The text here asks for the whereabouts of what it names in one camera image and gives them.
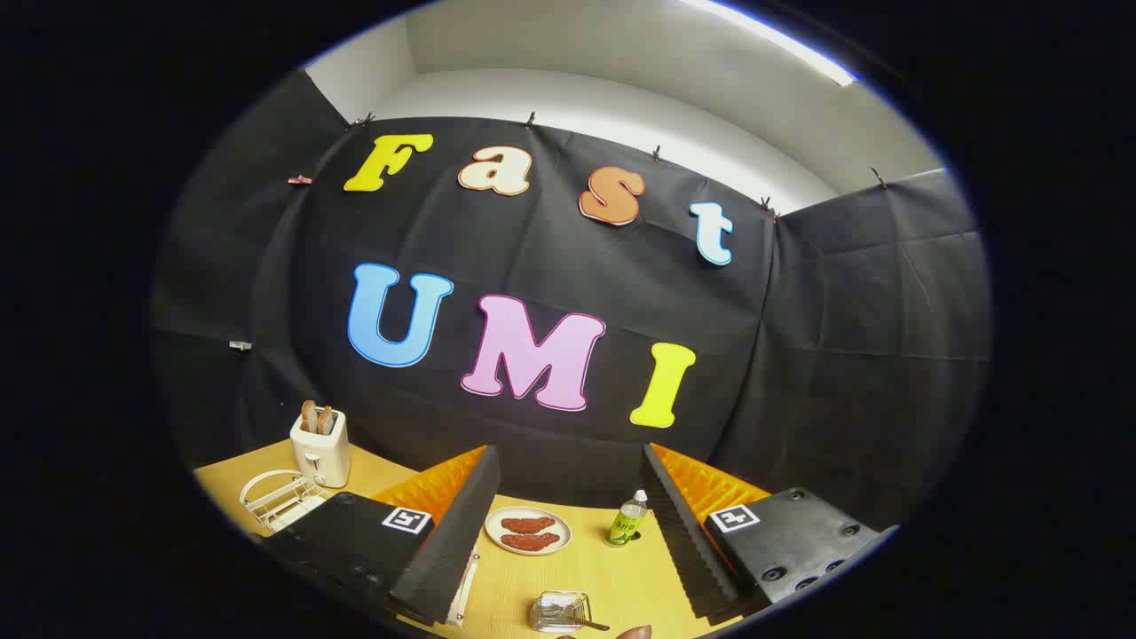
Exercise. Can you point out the black backdrop cloth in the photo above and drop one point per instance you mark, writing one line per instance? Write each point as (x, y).
(799, 355)

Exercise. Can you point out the green label drink bottle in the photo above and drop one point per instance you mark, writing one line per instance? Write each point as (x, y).
(626, 524)

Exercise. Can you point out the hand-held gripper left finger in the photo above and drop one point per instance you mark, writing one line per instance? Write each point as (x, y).
(461, 532)

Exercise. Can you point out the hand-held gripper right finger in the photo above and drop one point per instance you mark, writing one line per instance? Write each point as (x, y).
(688, 550)

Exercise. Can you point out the toasted bread slice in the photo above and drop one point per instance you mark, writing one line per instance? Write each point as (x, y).
(326, 420)
(308, 415)

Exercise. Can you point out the red-brown sausage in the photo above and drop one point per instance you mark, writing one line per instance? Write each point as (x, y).
(530, 541)
(525, 524)

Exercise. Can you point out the white toaster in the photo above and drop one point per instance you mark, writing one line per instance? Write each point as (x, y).
(321, 457)

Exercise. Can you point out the beige plate with sausages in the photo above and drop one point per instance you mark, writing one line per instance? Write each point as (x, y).
(495, 532)

